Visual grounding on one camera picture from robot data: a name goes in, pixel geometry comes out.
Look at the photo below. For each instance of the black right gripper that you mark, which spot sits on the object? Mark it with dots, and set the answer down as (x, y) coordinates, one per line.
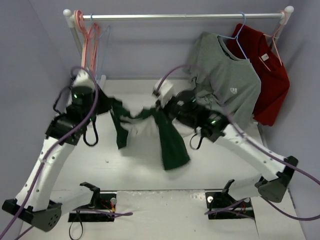
(165, 106)

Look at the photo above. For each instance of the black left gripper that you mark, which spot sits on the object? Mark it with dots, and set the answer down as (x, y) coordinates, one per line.
(105, 104)

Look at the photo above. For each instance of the white and green t-shirt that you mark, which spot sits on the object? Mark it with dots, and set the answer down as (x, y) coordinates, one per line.
(150, 121)

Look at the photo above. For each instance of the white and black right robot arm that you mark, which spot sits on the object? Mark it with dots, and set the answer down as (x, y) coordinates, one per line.
(273, 177)

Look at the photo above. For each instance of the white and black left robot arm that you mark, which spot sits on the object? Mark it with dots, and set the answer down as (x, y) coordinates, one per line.
(33, 204)

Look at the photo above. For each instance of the grey t-shirt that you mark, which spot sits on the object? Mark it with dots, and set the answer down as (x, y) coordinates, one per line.
(222, 79)

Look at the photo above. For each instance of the pink hanger bundle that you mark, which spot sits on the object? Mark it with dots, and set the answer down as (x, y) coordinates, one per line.
(90, 45)

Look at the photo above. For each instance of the blue hanger with grey shirt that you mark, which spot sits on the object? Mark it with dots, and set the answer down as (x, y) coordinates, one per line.
(236, 37)

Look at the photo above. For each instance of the red t-shirt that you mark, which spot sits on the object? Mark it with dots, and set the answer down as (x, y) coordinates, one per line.
(275, 83)

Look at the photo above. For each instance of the pink hanger with red shirt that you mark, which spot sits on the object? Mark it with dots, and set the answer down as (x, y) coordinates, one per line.
(276, 35)

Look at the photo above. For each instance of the silver and white clothes rack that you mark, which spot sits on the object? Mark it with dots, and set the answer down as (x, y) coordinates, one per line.
(68, 15)

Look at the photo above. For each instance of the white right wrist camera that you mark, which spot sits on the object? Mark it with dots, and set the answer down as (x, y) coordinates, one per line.
(163, 91)

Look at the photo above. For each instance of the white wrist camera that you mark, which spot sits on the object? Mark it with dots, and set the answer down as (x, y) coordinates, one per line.
(83, 79)
(163, 91)

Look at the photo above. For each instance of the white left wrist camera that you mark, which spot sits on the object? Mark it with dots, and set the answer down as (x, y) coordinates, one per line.
(83, 79)

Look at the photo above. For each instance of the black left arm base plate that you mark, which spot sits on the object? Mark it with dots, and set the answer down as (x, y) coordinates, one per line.
(99, 207)

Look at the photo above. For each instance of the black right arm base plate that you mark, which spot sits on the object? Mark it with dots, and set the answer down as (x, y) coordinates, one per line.
(221, 206)

